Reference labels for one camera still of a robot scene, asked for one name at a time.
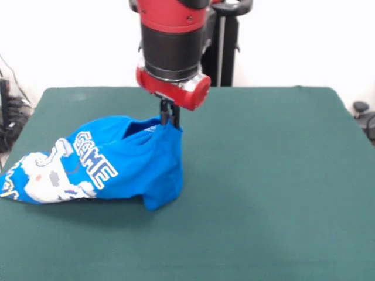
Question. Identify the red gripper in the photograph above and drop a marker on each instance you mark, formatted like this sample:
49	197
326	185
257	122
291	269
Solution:
175	90

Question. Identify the blue printed shirt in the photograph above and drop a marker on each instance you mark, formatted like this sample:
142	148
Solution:
140	175

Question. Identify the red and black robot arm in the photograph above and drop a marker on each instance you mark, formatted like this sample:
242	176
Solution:
173	35

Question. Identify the dark green table cloth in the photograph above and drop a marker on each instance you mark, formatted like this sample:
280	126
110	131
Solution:
263	190

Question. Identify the black box device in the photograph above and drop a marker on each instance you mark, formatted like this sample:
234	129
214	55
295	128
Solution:
4	99

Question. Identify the black office chair base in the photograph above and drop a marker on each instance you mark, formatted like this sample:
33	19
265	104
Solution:
366	117

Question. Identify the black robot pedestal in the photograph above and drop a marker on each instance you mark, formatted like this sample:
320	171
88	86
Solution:
225	44

